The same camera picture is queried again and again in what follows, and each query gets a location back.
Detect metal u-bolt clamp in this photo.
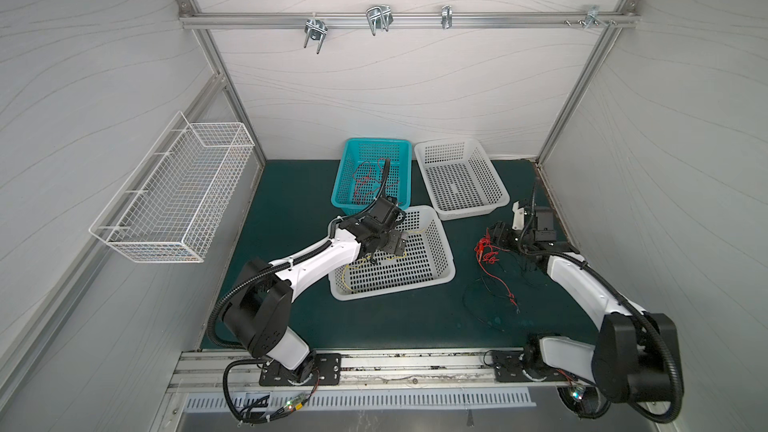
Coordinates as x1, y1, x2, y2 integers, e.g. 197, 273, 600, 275
365, 5, 393, 36
303, 18, 328, 54

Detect left base cable bundle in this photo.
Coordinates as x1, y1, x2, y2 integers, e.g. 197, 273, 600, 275
221, 358, 322, 425

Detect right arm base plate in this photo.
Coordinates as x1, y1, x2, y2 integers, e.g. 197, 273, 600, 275
482, 348, 568, 384

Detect white wire wall basket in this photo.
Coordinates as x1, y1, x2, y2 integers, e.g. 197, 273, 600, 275
89, 111, 254, 264

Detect horizontal aluminium rail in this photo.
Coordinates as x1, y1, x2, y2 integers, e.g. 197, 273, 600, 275
180, 10, 641, 30

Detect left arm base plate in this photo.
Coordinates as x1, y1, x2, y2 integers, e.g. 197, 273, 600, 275
259, 351, 342, 387

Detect black wire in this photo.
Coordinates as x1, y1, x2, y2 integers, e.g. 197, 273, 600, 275
460, 245, 547, 332

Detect teal plastic basket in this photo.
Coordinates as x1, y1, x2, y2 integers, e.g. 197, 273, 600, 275
331, 138, 412, 215

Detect small white plastic basket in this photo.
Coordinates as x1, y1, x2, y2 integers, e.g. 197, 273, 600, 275
414, 138, 510, 221

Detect large white plastic basket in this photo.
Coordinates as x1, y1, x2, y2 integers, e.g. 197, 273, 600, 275
329, 205, 456, 301

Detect metal U-bolt clamp left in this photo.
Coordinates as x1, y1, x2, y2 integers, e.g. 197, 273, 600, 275
303, 18, 328, 54

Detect white slotted cable duct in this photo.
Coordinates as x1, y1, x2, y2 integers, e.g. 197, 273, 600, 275
183, 387, 537, 414

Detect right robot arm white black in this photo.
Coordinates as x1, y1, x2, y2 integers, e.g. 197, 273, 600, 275
475, 202, 684, 424

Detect metal bracket on rail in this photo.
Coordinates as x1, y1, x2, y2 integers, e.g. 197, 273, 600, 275
441, 5, 453, 30

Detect metal bolt clamp right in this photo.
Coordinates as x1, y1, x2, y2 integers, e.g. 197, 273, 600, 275
563, 6, 618, 30

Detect metal U-bolt clamp middle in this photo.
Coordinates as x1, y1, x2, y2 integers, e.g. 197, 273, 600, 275
365, 5, 393, 36

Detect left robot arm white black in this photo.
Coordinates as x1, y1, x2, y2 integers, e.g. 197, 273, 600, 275
206, 159, 405, 382

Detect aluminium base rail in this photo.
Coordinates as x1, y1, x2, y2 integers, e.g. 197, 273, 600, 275
167, 347, 587, 393

